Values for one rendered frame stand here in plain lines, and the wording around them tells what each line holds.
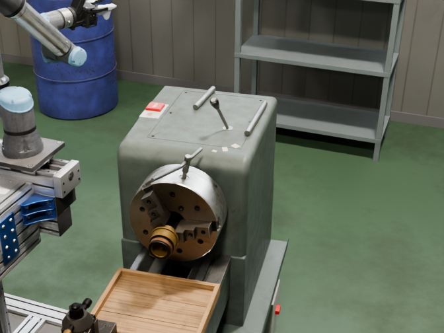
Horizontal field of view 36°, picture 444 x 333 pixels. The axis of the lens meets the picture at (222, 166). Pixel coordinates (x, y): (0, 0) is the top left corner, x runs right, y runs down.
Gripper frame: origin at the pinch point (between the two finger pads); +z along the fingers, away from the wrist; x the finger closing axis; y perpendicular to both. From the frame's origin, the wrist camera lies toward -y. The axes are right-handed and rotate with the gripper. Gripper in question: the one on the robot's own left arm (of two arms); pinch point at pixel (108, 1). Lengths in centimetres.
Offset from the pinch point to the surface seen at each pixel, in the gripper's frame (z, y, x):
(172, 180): -44, 23, 84
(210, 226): -40, 35, 99
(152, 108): -13, 26, 42
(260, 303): -6, 91, 103
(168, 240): -55, 36, 94
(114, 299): -69, 58, 86
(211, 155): -24, 22, 83
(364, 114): 251, 141, 7
